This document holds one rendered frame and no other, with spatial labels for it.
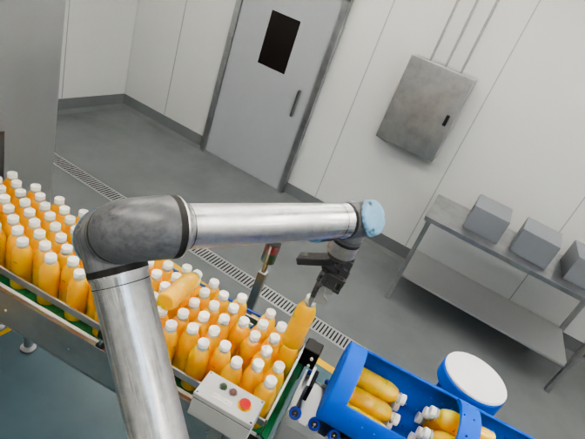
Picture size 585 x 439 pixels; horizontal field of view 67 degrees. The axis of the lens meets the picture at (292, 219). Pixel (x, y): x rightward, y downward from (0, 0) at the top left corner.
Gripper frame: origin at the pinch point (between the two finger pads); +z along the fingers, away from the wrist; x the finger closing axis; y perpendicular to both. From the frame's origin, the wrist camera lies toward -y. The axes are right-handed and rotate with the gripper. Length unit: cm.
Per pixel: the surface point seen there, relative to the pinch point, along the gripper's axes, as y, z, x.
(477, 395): 76, 32, 38
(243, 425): -0.7, 28.0, -32.4
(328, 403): 19.8, 24.4, -12.4
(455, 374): 66, 32, 44
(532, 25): 53, -113, 329
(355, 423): 30.1, 26.0, -12.6
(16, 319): -97, 57, -22
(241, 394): -5.8, 26.4, -24.5
